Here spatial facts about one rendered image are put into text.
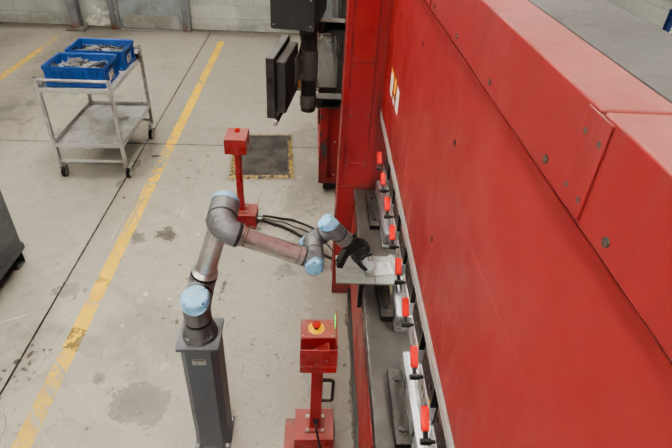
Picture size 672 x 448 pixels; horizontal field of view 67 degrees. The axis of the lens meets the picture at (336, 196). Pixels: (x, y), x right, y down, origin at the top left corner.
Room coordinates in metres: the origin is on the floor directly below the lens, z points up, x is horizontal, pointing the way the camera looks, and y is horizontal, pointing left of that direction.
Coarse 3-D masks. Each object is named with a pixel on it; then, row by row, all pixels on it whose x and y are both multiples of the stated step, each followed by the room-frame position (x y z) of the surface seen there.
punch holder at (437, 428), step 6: (438, 408) 0.79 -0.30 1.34; (438, 414) 0.78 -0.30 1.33; (438, 420) 0.78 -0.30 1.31; (432, 426) 0.80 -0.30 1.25; (438, 426) 0.76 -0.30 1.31; (432, 432) 0.78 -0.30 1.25; (438, 432) 0.75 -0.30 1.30; (432, 438) 0.77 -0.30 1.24; (438, 438) 0.74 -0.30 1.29; (444, 438) 0.71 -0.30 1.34; (432, 444) 0.76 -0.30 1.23; (438, 444) 0.73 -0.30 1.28; (444, 444) 0.70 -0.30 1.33
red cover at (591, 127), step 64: (448, 0) 1.35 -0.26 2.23; (512, 0) 1.07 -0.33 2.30; (512, 64) 0.83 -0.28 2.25; (576, 64) 0.69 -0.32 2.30; (512, 128) 0.77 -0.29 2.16; (576, 128) 0.58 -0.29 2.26; (640, 128) 0.49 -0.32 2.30; (576, 192) 0.53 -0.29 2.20; (640, 192) 0.43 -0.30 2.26; (640, 256) 0.39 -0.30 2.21
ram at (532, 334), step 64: (448, 64) 1.31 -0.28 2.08; (448, 128) 1.19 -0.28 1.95; (448, 192) 1.09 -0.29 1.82; (512, 192) 0.74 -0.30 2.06; (448, 256) 0.98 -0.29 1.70; (512, 256) 0.67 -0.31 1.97; (576, 256) 0.51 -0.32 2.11; (448, 320) 0.88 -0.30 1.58; (512, 320) 0.60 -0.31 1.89; (576, 320) 0.46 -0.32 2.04; (640, 320) 0.37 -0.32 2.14; (448, 384) 0.78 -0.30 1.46; (512, 384) 0.53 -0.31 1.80; (576, 384) 0.41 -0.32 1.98; (640, 384) 0.33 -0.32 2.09
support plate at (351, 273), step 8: (336, 256) 1.77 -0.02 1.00; (376, 256) 1.78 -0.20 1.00; (344, 264) 1.72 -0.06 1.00; (352, 264) 1.72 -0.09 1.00; (392, 264) 1.73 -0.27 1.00; (336, 272) 1.66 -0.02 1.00; (344, 272) 1.66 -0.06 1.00; (352, 272) 1.67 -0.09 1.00; (360, 272) 1.67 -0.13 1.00; (336, 280) 1.61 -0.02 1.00; (344, 280) 1.61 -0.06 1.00; (352, 280) 1.61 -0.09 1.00; (360, 280) 1.62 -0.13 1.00; (368, 280) 1.62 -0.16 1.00; (376, 280) 1.62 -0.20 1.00; (384, 280) 1.63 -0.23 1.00; (392, 280) 1.63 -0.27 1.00
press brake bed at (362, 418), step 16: (352, 224) 2.48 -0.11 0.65; (352, 288) 2.15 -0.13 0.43; (352, 304) 2.07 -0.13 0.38; (352, 320) 2.00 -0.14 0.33; (352, 336) 2.12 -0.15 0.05; (352, 352) 2.00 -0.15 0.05; (352, 368) 1.89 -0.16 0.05; (352, 384) 1.78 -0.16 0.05; (368, 384) 1.24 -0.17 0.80; (352, 400) 1.69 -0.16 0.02; (368, 400) 1.20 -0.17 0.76; (368, 416) 1.14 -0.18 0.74; (368, 432) 1.10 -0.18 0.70
